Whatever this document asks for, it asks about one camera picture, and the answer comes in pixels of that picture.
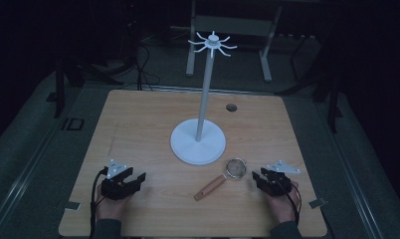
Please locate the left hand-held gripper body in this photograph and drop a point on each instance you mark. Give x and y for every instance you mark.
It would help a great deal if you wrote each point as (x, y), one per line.
(112, 191)

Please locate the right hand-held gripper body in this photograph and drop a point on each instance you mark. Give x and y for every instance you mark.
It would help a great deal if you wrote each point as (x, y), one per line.
(278, 185)

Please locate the white hook stand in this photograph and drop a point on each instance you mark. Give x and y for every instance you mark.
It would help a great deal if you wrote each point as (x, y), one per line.
(198, 143)

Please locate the person's left hand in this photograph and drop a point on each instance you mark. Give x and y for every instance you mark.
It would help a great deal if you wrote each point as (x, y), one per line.
(110, 209)

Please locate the person's right hand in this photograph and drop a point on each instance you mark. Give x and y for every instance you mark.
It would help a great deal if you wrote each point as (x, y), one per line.
(284, 207)

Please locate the grey tape piece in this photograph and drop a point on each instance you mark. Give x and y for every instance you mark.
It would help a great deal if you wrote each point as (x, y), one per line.
(72, 205)
(317, 202)

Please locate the black metal stand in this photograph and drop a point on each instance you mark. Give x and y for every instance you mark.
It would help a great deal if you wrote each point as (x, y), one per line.
(333, 106)
(59, 89)

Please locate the grey metal frame table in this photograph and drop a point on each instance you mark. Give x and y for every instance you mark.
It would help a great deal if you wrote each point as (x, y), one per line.
(233, 26)

